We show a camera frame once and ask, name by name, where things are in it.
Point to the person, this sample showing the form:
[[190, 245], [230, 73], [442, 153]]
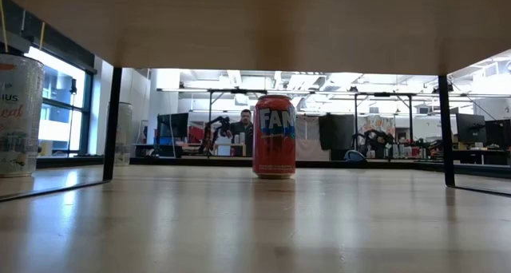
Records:
[[244, 129]]

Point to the black metal gantry frame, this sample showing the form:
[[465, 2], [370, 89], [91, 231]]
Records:
[[356, 117], [210, 105]]

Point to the wooden shelf with black legs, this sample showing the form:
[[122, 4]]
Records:
[[255, 25]]

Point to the red white banner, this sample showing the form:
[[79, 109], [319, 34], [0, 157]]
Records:
[[195, 131]]

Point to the pale hanging cloth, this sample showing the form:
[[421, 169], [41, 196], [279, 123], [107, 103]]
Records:
[[311, 145]]

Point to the small background wooden shelf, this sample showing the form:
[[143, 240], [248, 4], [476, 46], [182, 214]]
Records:
[[229, 145]]

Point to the red Fanta soda can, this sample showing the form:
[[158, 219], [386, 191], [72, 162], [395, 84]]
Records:
[[274, 145]]

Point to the black aluminium table frame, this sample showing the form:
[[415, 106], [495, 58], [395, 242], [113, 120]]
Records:
[[191, 161]]

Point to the large black panel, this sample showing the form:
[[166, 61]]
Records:
[[337, 133]]

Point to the dark background desk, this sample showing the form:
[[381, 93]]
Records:
[[479, 155]]

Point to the blue grey dome object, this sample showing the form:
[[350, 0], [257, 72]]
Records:
[[355, 156]]

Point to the window with dark frame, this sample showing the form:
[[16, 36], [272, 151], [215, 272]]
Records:
[[60, 121]]

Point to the black tripod stand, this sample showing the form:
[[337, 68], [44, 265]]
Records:
[[73, 87]]

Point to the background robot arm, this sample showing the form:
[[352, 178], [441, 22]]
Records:
[[207, 137], [375, 139]]

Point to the black computer monitor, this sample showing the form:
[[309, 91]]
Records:
[[173, 125], [498, 133], [471, 129]]

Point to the white Celsius slim can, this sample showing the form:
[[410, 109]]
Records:
[[127, 133], [20, 125]]

